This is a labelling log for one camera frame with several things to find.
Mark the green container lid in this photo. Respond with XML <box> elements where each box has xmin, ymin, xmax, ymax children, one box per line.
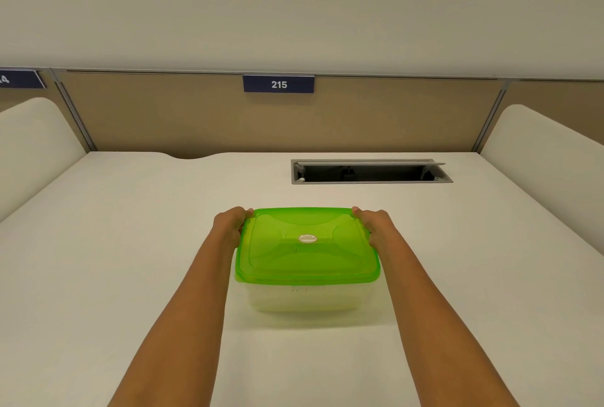
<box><xmin>235</xmin><ymin>206</ymin><xmax>381</xmax><ymax>286</ymax></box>

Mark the person's right forearm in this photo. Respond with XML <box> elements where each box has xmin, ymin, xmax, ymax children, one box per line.
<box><xmin>380</xmin><ymin>238</ymin><xmax>520</xmax><ymax>407</ymax></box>

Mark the person's right hand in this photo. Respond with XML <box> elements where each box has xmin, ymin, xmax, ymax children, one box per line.
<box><xmin>352</xmin><ymin>206</ymin><xmax>403</xmax><ymax>262</ymax></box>

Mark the grey partition post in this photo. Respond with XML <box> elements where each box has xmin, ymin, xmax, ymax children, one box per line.
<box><xmin>472</xmin><ymin>78</ymin><xmax>512</xmax><ymax>153</ymax></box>
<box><xmin>50</xmin><ymin>68</ymin><xmax>98</xmax><ymax>153</ymax></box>

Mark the blue desk number sign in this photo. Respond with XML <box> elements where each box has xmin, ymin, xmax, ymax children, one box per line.
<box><xmin>0</xmin><ymin>69</ymin><xmax>46</xmax><ymax>90</ymax></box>
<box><xmin>243</xmin><ymin>75</ymin><xmax>315</xmax><ymax>94</ymax></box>

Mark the desk cable tray opening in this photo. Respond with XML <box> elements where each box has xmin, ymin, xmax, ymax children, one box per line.
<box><xmin>291</xmin><ymin>159</ymin><xmax>454</xmax><ymax>185</ymax></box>

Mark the person's left hand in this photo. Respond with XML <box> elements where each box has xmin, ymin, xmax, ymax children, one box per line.
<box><xmin>213</xmin><ymin>206</ymin><xmax>255</xmax><ymax>252</ymax></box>

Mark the beige back partition panel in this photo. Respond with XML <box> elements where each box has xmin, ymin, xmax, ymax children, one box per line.
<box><xmin>56</xmin><ymin>69</ymin><xmax>505</xmax><ymax>160</ymax></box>

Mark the clear plastic container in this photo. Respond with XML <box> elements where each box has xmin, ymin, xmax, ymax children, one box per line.
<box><xmin>236</xmin><ymin>274</ymin><xmax>378</xmax><ymax>314</ymax></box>

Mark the person's left forearm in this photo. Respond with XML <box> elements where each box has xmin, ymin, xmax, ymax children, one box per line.
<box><xmin>108</xmin><ymin>231</ymin><xmax>237</xmax><ymax>407</ymax></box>

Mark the white side divider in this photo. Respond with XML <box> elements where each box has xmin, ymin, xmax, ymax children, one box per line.
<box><xmin>480</xmin><ymin>104</ymin><xmax>604</xmax><ymax>255</ymax></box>
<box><xmin>0</xmin><ymin>97</ymin><xmax>87</xmax><ymax>223</ymax></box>

